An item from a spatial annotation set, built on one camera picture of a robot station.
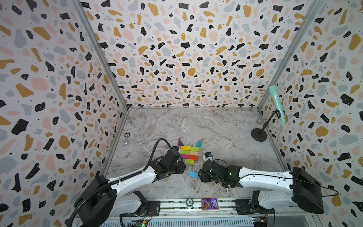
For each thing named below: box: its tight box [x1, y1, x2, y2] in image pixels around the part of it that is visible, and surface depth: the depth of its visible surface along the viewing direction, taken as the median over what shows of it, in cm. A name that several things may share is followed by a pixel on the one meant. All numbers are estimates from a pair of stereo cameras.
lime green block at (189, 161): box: [184, 158, 195, 166], surface depth 92 cm
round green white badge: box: [185, 197, 194, 207], surface depth 72 cm
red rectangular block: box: [189, 155, 199, 161], surface depth 95 cm
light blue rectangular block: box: [188, 170, 199, 179], surface depth 87 cm
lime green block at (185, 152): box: [181, 149, 191, 156], surface depth 96 cm
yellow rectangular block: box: [181, 145, 191, 151], surface depth 99 cm
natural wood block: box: [189, 150, 199, 157], surface depth 96 cm
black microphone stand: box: [250, 109, 281, 142], surface depth 105 cm
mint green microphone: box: [268, 85, 286, 125], surface depth 83 cm
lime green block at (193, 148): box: [190, 146, 199, 152], surface depth 97 cm
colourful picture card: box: [200, 196, 219, 211], surface depth 76 cm
